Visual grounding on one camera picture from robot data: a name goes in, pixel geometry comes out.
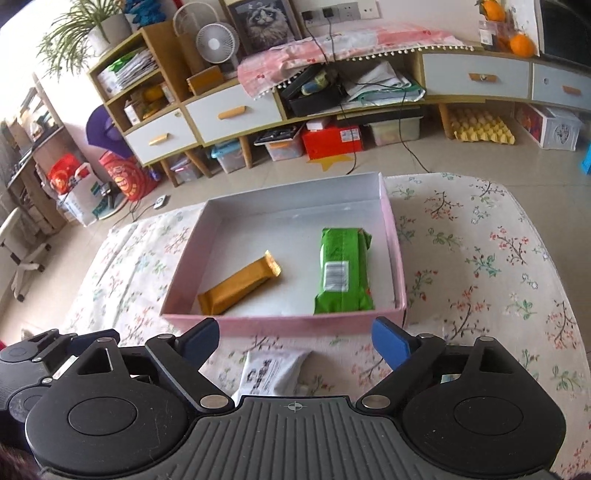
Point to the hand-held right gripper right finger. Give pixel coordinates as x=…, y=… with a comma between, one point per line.
x=390, y=342

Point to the black flat box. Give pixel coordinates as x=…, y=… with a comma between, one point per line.
x=277, y=134

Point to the red printed bag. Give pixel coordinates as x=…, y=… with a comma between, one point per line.
x=127, y=177

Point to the clear storage box white lid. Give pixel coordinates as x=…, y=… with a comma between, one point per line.
x=392, y=131

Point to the floral blanket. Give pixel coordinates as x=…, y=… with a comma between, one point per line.
x=485, y=277

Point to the white desk fan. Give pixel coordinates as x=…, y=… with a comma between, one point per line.
x=214, y=44

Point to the pink fringed cloth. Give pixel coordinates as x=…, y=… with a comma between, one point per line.
x=369, y=39

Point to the black storage box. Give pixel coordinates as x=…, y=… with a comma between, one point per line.
x=314, y=104

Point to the blue plush toy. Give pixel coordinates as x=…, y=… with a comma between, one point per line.
x=147, y=11

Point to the white snack packet black print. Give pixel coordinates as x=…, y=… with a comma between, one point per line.
x=272, y=374

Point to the clear storage box blue lid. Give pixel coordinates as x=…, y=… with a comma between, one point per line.
x=230, y=157

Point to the purple curved sheet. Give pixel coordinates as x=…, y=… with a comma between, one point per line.
x=104, y=129

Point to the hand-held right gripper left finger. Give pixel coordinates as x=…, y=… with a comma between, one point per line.
x=203, y=340

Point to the yellow egg tray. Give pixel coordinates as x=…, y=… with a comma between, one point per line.
x=480, y=124

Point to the green snack packet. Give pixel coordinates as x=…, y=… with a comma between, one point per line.
x=341, y=249

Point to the yellow packets on shelf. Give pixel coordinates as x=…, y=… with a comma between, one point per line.
x=154, y=99

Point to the white shopping bag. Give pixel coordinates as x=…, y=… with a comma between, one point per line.
x=83, y=203

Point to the small wooden box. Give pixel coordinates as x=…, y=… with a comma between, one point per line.
x=207, y=81

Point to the stack of papers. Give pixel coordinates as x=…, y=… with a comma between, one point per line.
x=129, y=71

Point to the framed cat picture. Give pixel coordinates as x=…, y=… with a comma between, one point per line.
x=268, y=23

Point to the white green folded bag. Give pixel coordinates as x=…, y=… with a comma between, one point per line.
x=383, y=78

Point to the potted green plant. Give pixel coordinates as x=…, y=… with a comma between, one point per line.
x=111, y=27

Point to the wooden cabinet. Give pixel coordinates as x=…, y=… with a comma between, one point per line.
x=166, y=64

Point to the white office chair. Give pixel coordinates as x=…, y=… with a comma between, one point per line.
x=9, y=226

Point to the small white red box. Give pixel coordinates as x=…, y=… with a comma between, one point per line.
x=318, y=123

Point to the small white carton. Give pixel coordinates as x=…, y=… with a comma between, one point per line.
x=132, y=113

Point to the orange fruit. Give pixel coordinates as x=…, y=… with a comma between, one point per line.
x=491, y=10
x=522, y=45

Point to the gold snack bar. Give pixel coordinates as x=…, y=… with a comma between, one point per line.
x=235, y=288

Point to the red gift bag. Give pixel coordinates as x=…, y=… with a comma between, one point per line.
x=64, y=175

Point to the black television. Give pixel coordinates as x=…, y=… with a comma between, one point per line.
x=568, y=27

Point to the dark desk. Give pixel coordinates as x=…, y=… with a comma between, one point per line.
x=27, y=161

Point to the clear storage box orange contents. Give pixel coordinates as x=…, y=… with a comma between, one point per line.
x=284, y=151

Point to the small clear storage box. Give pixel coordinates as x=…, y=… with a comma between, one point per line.
x=187, y=170

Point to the pink cardboard box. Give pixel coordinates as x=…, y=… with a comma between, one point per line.
x=277, y=221

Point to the white wall power socket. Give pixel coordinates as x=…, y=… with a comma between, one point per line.
x=346, y=10

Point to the red cardboard box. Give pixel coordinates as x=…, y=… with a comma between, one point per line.
x=330, y=144

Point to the small white floor device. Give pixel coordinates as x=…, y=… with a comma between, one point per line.
x=161, y=202

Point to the white patterned box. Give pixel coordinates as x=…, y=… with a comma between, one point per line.
x=558, y=131

